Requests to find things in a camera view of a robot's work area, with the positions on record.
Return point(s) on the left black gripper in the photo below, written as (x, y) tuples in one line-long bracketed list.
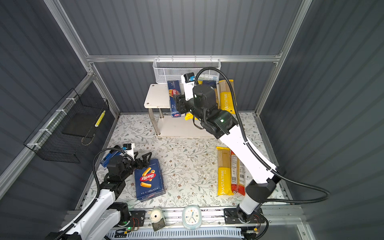
[(140, 165)]

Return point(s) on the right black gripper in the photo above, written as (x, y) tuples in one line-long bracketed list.
[(180, 102)]

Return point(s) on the yellow Pastatime spaghetti bag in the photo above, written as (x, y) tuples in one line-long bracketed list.
[(226, 99)]

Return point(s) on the yellow clear spaghetti bag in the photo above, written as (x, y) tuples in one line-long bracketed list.
[(189, 116)]

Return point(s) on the blue Barilla spaghetti box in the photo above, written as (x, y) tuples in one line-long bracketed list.
[(174, 89)]

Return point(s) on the blue Ankara spaghetti bag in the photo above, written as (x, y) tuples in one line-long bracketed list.
[(215, 86)]

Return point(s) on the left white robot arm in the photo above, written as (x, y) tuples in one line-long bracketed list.
[(104, 212)]

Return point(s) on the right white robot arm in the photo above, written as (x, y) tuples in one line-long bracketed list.
[(228, 129)]

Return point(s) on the white two-tier shelf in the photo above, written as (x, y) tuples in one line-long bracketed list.
[(158, 98)]

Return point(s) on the blue Barilla rigatoni box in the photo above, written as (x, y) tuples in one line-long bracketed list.
[(149, 182)]

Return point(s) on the blue stapler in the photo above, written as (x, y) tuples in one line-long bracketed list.
[(107, 158)]

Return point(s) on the yellow green marker pen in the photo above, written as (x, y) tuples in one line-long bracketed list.
[(99, 120)]

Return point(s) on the tape roll dispenser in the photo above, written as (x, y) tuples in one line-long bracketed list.
[(157, 219)]

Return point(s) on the white analog clock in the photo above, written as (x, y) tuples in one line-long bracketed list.
[(192, 217)]

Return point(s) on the red spaghetti bag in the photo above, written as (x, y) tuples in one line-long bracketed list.
[(237, 175)]

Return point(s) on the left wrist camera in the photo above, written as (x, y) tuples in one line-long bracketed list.
[(129, 149)]

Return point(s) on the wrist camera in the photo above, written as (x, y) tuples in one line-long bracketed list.
[(129, 149), (188, 81)]

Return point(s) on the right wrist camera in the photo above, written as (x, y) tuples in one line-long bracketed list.
[(188, 81)]

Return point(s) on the white wire mesh basket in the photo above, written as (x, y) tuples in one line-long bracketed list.
[(172, 71)]

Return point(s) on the black wire mesh basket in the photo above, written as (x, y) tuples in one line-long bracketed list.
[(68, 134)]

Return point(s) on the aluminium mounting rail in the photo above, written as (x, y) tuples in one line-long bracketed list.
[(217, 222)]

